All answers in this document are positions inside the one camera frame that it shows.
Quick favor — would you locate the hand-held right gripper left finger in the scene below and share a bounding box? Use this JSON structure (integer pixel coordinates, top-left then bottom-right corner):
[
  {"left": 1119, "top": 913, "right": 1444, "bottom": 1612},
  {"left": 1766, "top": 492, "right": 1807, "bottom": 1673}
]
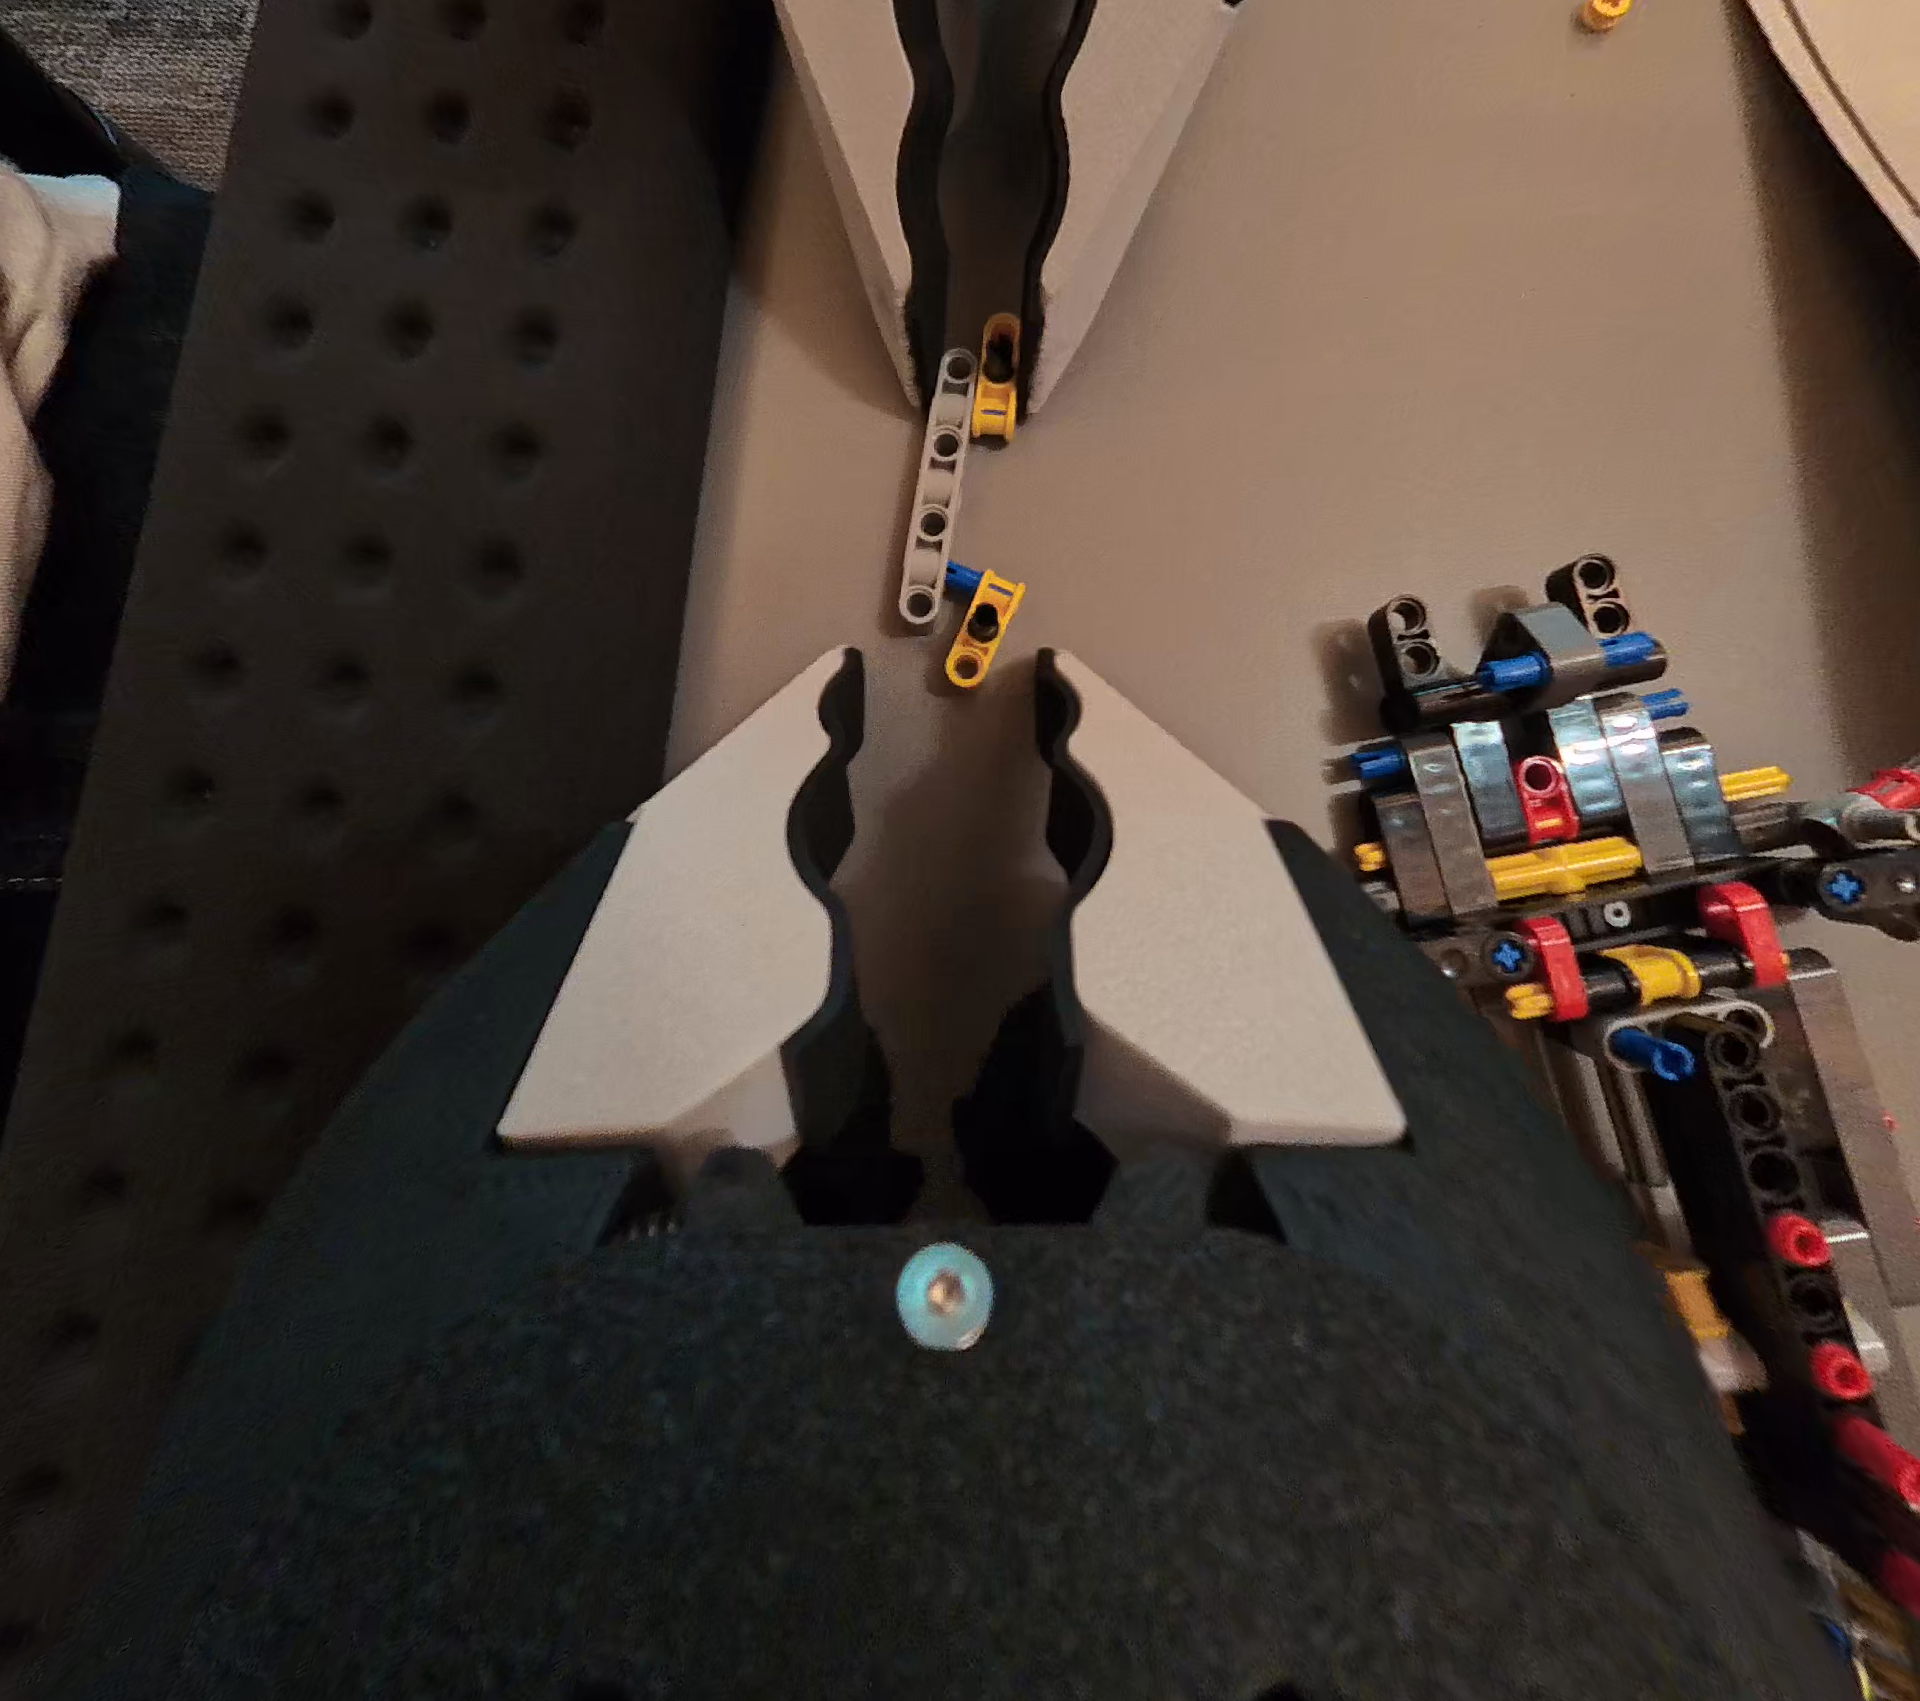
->
[{"left": 498, "top": 649, "right": 890, "bottom": 1155}]

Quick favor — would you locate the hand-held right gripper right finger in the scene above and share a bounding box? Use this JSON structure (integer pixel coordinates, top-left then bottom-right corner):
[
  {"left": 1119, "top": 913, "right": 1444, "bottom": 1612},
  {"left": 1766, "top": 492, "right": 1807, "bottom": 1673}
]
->
[{"left": 1034, "top": 649, "right": 1412, "bottom": 1155}]

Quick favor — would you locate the yellow lego connector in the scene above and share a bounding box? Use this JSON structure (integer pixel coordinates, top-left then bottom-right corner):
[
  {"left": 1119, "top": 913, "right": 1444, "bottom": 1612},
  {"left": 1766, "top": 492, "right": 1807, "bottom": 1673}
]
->
[
  {"left": 945, "top": 577, "right": 1029, "bottom": 690},
  {"left": 967, "top": 313, "right": 1027, "bottom": 443}
]

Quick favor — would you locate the short grey lego beam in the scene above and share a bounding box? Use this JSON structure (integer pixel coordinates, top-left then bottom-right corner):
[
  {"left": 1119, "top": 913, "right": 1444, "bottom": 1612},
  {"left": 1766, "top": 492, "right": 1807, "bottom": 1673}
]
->
[{"left": 896, "top": 347, "right": 979, "bottom": 632}]

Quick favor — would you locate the lego chassis model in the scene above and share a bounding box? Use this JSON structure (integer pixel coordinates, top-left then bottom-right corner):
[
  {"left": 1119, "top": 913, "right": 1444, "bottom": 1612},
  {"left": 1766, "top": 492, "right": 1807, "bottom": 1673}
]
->
[{"left": 1321, "top": 552, "right": 1920, "bottom": 1701}]

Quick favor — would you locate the black perforated mat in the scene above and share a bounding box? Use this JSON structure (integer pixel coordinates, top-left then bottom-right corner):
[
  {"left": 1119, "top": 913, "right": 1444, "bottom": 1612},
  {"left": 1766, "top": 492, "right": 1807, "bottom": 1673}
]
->
[{"left": 0, "top": 0, "right": 782, "bottom": 1701}]

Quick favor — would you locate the person's white shirt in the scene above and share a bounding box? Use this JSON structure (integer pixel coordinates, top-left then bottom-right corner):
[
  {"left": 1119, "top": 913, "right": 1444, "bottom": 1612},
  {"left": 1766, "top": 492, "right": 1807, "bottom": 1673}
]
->
[{"left": 0, "top": 170, "right": 122, "bottom": 682}]

